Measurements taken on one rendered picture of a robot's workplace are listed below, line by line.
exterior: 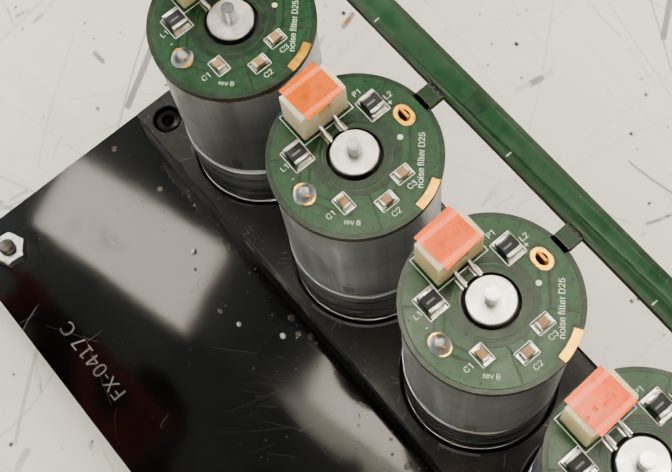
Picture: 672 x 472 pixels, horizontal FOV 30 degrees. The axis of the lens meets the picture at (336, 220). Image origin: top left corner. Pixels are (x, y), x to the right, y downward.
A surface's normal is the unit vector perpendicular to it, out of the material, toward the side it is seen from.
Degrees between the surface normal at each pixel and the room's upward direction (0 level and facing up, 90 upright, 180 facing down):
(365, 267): 90
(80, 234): 0
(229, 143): 90
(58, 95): 0
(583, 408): 0
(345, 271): 90
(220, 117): 90
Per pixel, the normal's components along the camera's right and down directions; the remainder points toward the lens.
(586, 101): -0.07, -0.35
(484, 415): -0.05, 0.94
